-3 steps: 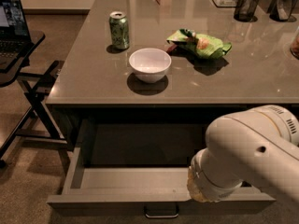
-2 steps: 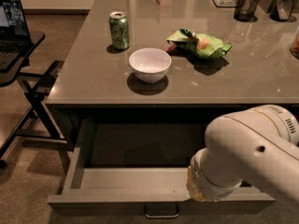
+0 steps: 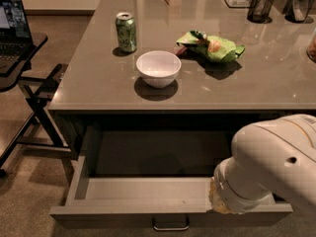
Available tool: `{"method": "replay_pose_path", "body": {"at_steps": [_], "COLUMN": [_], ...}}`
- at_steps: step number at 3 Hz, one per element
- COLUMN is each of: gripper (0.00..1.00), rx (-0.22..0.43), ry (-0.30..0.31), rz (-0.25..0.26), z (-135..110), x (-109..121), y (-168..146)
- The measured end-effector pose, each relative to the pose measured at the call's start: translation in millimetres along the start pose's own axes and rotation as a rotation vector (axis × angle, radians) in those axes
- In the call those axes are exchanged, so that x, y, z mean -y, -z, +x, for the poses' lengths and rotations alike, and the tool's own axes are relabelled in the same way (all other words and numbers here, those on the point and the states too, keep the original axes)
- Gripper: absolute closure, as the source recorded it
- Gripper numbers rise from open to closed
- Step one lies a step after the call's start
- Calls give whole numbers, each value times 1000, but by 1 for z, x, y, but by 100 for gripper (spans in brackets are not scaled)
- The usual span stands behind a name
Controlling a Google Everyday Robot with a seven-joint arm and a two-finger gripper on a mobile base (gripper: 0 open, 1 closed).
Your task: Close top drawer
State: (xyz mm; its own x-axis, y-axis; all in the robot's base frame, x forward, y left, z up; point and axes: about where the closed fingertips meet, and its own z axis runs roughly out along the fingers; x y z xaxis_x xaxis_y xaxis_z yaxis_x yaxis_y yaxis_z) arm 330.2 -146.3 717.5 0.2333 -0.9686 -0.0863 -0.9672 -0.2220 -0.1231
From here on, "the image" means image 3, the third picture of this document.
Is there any black mesh cup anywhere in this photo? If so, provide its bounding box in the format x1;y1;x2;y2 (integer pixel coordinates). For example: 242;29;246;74
247;0;275;24

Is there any green soda can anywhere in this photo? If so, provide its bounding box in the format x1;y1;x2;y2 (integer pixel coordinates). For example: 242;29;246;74
116;12;137;53

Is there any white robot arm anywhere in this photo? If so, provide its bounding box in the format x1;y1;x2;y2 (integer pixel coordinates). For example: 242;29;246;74
209;114;316;220

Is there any white bowl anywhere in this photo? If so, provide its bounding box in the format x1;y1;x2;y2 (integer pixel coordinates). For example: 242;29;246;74
136;50;182;88

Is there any grey top drawer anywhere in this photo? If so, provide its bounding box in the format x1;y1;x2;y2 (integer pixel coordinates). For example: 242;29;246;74
50;126;292;231

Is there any grey counter cabinet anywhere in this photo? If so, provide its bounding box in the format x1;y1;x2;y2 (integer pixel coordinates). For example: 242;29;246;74
49;0;316;143

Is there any green chip bag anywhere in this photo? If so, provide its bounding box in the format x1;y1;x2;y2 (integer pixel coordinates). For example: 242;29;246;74
177;31;245;63

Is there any black laptop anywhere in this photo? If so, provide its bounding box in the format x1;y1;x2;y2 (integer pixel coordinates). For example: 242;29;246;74
0;0;35;76

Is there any black laptop stand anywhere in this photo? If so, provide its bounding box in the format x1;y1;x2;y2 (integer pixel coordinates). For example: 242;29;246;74
0;33;67;178

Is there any dark mesh utensil holder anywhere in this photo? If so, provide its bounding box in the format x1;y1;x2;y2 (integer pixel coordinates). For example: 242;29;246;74
284;0;315;24

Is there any glass jar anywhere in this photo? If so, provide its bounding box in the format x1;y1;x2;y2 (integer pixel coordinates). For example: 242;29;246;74
306;29;316;62

